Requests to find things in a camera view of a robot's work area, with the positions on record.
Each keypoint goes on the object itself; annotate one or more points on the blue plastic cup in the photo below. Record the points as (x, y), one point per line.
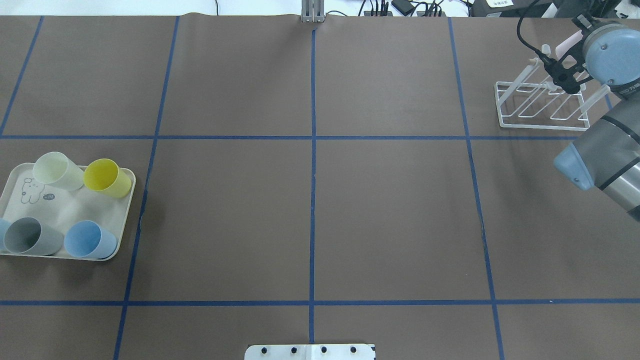
(4, 227)
(88, 240)

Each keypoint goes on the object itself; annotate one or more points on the pink plastic cup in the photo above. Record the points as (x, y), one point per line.
(562, 48)

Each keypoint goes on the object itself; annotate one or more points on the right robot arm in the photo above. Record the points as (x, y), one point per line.
(607, 155)

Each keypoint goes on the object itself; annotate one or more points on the white plastic cup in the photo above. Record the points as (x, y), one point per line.
(57, 170)

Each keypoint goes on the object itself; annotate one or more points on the white wire cup rack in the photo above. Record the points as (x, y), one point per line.
(533, 101)

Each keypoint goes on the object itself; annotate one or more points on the brown table mat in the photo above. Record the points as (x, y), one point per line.
(297, 183)

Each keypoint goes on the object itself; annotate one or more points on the yellow plastic cup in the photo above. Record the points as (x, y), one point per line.
(105, 177)

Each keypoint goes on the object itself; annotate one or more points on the grey plastic cup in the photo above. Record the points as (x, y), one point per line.
(30, 237)

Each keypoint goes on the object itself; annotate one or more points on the aluminium frame post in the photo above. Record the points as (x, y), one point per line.
(313, 11)

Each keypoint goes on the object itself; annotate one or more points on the black power adapter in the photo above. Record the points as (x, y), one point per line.
(404, 7)

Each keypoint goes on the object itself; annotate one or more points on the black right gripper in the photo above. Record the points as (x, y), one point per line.
(582, 21)

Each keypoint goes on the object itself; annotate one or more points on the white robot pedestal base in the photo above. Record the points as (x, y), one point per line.
(327, 351)

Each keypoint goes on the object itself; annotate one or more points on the cream serving tray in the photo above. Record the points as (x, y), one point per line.
(60, 209)

